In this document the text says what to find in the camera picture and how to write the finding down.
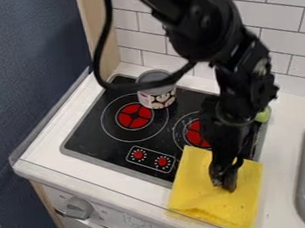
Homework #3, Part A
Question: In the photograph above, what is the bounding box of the white can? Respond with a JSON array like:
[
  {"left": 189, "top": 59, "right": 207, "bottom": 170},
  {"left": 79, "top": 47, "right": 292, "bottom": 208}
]
[{"left": 134, "top": 67, "right": 181, "bottom": 112}]

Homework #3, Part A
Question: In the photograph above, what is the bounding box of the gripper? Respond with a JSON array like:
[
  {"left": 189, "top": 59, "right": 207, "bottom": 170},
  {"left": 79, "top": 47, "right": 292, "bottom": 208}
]
[{"left": 196, "top": 94, "right": 267, "bottom": 196}]

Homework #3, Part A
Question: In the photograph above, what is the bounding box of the yellow cloth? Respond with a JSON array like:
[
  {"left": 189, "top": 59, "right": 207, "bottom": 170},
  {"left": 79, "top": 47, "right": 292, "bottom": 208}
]
[{"left": 161, "top": 138, "right": 270, "bottom": 228}]

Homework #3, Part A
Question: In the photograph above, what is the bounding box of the green toy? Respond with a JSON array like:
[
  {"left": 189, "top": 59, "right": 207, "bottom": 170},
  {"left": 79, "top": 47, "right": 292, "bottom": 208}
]
[{"left": 252, "top": 105, "right": 275, "bottom": 125}]

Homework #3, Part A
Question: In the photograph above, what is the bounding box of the black cable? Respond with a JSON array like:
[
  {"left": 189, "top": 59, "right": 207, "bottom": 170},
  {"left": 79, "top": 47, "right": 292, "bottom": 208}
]
[{"left": 84, "top": 0, "right": 200, "bottom": 94}]

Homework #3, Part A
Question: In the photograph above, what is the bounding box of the toy stove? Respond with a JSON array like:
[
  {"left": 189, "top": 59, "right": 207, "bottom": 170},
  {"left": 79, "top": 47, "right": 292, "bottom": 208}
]
[{"left": 52, "top": 60, "right": 276, "bottom": 199}]

